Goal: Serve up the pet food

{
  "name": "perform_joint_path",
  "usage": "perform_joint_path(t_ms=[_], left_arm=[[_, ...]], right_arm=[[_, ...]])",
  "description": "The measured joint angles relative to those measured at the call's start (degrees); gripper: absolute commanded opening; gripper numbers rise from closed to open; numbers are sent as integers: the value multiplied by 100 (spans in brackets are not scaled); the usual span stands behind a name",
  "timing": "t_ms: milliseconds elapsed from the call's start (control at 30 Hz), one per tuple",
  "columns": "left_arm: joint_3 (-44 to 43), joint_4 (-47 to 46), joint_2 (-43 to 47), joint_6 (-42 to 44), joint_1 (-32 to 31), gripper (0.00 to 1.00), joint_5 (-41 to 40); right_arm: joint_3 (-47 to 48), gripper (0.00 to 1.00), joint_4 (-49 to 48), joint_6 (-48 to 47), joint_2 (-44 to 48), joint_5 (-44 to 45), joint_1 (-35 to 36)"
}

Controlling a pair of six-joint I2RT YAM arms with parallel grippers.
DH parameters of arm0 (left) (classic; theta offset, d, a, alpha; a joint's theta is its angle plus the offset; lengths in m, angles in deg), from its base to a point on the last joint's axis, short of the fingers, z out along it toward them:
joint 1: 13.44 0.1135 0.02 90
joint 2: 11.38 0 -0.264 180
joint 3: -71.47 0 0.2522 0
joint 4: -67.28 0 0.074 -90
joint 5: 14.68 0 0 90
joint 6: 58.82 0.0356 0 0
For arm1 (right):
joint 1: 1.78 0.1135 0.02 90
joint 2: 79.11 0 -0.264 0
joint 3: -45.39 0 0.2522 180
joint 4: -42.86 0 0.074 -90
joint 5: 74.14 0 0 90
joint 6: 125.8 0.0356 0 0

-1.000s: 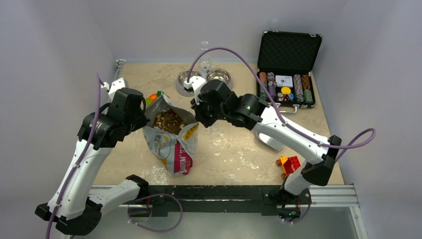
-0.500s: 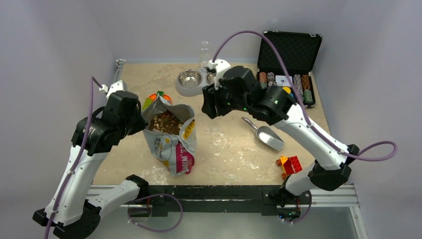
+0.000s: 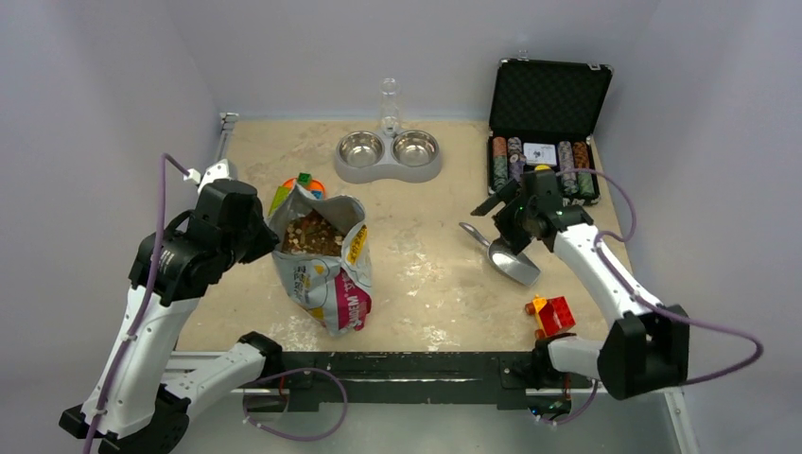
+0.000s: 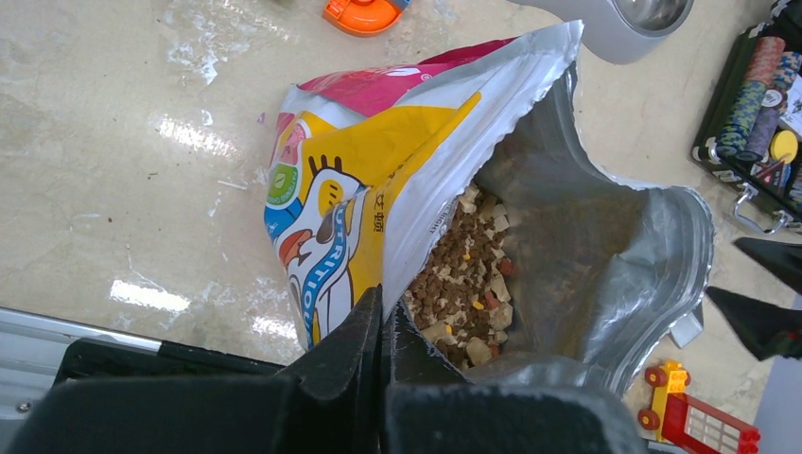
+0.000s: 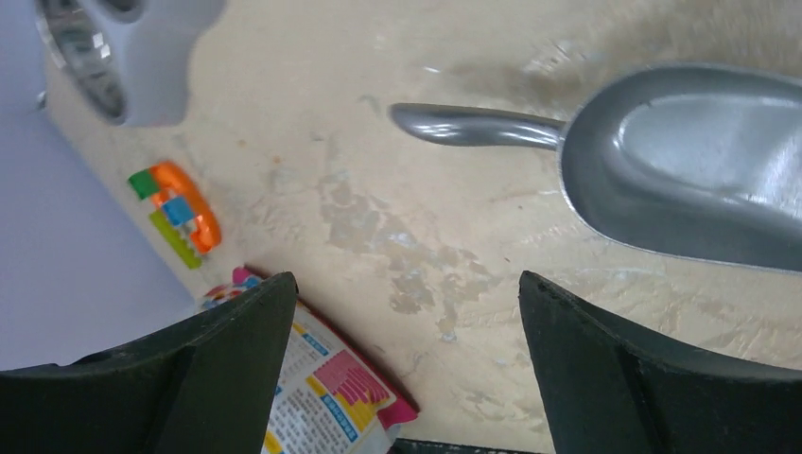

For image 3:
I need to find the red yellow toy block car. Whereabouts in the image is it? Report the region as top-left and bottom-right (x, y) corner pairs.
(524, 295), (576, 340)

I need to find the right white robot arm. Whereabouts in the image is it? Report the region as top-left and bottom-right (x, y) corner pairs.
(472, 168), (689, 400)

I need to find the pet food bag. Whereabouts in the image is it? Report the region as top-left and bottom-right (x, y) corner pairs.
(268, 186), (373, 336)

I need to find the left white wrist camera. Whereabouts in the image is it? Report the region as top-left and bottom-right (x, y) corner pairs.
(183, 159), (238, 193)

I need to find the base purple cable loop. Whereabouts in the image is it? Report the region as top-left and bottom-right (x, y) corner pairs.
(241, 367), (348, 443)

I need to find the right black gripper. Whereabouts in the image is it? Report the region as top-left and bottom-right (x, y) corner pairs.
(471, 177), (536, 254)

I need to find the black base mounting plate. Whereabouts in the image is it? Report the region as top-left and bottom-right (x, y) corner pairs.
(243, 351), (591, 411)

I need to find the grey double pet bowl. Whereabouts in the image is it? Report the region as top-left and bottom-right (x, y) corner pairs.
(334, 130), (443, 184)

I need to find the clear water bottle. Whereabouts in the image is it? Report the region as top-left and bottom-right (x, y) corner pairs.
(379, 78), (401, 137)

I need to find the metal food scoop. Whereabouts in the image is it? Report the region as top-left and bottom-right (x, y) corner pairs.
(459, 222), (541, 287)

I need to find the black poker chip case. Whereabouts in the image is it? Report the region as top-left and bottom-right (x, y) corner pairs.
(486, 58), (614, 195)

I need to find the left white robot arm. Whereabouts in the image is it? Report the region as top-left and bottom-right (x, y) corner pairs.
(59, 179), (284, 453)

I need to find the orange green toy block piece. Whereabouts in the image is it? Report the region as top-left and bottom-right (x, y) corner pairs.
(268, 172), (326, 216)

